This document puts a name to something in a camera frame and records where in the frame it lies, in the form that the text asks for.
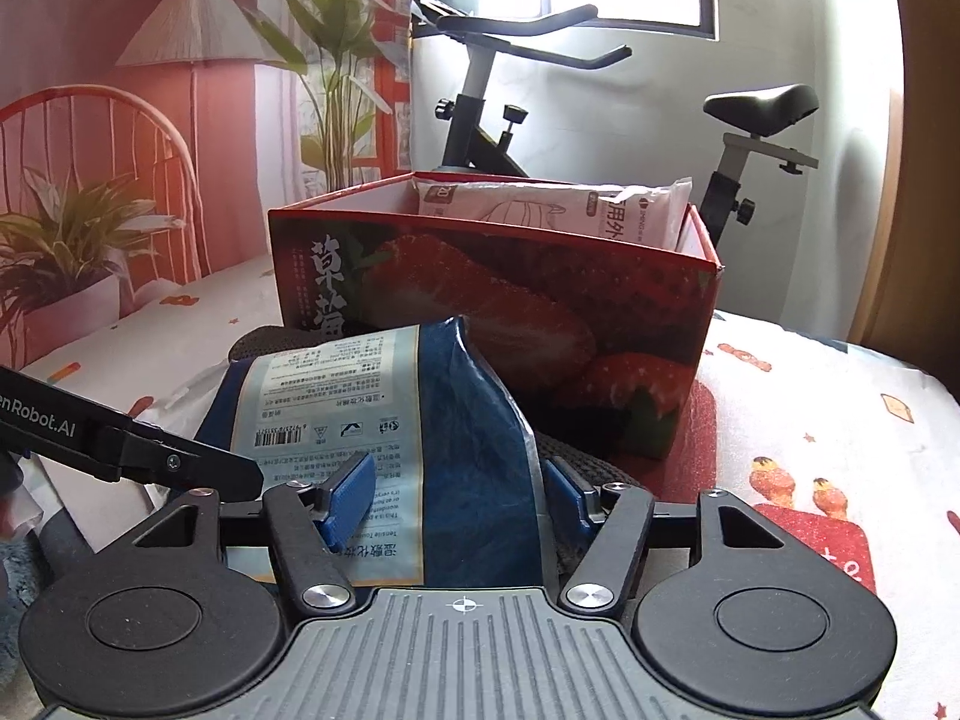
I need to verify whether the white face mask packet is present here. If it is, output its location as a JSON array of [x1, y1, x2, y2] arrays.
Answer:
[[414, 175, 695, 250]]

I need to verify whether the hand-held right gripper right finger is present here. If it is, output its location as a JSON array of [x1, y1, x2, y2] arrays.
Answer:
[[541, 457, 807, 610]]

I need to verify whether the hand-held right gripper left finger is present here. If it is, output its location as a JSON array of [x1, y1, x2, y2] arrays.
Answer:
[[112, 452, 376, 614]]

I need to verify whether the printed wall cloth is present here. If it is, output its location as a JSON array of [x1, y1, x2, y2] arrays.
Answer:
[[0, 0, 413, 368]]

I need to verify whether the red strawberry print box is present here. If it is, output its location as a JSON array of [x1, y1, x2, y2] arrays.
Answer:
[[268, 171, 725, 460]]

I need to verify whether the blue snack packet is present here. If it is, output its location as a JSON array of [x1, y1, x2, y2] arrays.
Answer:
[[196, 317, 548, 590]]

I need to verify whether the black exercise bike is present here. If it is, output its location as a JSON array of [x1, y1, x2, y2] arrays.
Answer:
[[411, 0, 820, 248]]

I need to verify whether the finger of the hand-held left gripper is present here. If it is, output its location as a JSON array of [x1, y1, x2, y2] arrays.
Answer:
[[105, 420, 265, 502]]

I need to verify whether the wooden door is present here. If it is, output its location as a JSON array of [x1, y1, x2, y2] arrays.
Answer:
[[847, 0, 960, 383]]

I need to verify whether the grey fluffy blanket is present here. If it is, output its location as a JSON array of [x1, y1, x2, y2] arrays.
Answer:
[[0, 540, 50, 698]]

